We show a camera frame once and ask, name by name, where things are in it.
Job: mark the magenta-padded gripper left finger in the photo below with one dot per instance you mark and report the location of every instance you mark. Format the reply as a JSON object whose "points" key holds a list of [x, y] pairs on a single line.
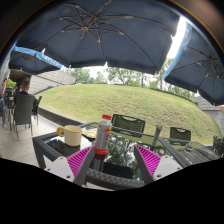
{"points": [[78, 161]]}

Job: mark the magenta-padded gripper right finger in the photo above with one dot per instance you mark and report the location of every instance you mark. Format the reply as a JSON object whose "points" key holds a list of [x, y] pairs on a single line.
{"points": [[151, 161]]}

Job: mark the red-capped clear drink bottle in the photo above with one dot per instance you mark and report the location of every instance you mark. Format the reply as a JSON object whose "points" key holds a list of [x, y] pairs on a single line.
{"points": [[102, 136]]}

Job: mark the grey umbrella pole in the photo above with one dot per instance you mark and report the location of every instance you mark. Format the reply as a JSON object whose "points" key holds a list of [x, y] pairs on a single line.
{"points": [[156, 136]]}

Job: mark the narrow dark mesh-back chair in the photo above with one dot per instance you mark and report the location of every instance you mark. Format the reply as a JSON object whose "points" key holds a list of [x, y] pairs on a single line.
{"points": [[180, 133]]}

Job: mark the small round ashtray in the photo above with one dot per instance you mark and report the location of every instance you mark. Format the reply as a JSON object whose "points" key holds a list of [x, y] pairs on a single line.
{"points": [[189, 147]]}

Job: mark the wide dark mesh-back chair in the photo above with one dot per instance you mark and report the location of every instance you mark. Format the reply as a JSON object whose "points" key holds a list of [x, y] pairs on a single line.
{"points": [[128, 123]]}

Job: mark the dark slim chair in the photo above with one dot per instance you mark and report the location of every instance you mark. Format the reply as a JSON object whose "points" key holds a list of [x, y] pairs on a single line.
{"points": [[37, 108]]}

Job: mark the grey wicker chair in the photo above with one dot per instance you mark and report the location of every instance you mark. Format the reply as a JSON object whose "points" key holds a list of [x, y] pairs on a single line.
{"points": [[23, 110]]}

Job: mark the person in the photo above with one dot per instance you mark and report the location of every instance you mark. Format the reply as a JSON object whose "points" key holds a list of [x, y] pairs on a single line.
{"points": [[2, 103], [25, 88]]}

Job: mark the navy umbrella with blue valance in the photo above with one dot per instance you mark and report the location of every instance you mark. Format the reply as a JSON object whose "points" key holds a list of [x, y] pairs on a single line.
{"points": [[200, 66]]}

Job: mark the navy umbrella with lettered trim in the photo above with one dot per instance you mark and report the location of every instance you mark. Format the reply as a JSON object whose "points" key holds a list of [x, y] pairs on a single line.
{"points": [[30, 61]]}

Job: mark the large navy patio umbrella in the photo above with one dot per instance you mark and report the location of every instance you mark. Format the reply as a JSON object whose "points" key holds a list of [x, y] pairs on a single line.
{"points": [[106, 33]]}

